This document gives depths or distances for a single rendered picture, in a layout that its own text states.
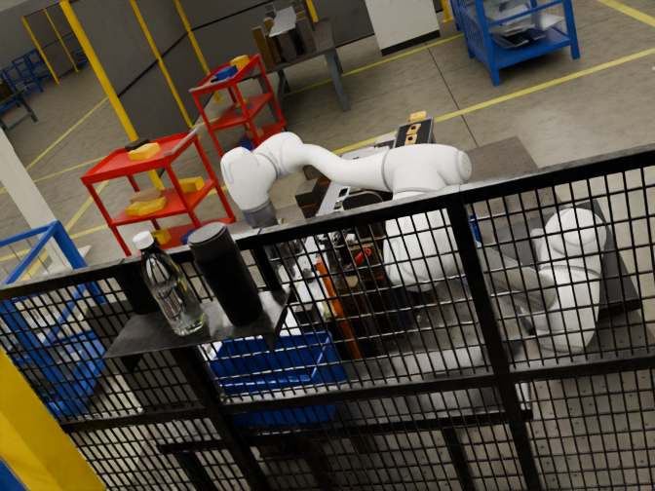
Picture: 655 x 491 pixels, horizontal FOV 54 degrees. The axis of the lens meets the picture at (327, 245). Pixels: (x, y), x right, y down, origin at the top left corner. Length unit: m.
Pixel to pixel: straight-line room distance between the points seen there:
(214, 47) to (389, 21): 2.61
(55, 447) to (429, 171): 1.08
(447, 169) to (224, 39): 8.43
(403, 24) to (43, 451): 7.65
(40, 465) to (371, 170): 1.02
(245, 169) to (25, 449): 0.85
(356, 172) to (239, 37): 8.21
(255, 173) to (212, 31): 8.01
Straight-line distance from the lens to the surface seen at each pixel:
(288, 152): 1.79
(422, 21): 8.73
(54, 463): 1.71
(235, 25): 9.63
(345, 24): 9.50
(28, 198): 6.07
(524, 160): 3.09
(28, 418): 1.66
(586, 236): 1.80
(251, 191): 1.73
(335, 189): 2.62
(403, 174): 1.40
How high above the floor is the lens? 2.01
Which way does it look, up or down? 27 degrees down
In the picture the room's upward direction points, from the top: 22 degrees counter-clockwise
